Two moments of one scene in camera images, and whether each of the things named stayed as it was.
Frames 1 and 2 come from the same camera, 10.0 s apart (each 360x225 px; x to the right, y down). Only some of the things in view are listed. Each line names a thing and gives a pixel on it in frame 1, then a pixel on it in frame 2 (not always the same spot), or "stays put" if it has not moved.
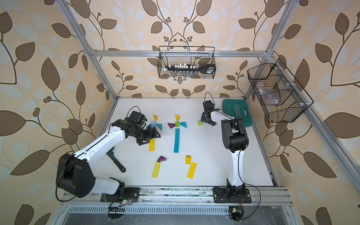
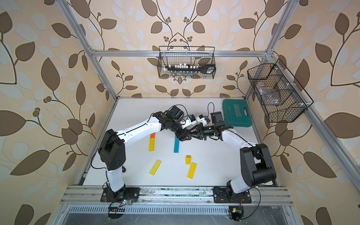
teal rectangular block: x=176 y=145 stays put
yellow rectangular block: x=191 y=170 stays put
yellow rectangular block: x=152 y=145 stays put
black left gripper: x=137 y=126 to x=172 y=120
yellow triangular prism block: x=188 y=160 stays put
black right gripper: x=203 y=118 to x=198 y=132
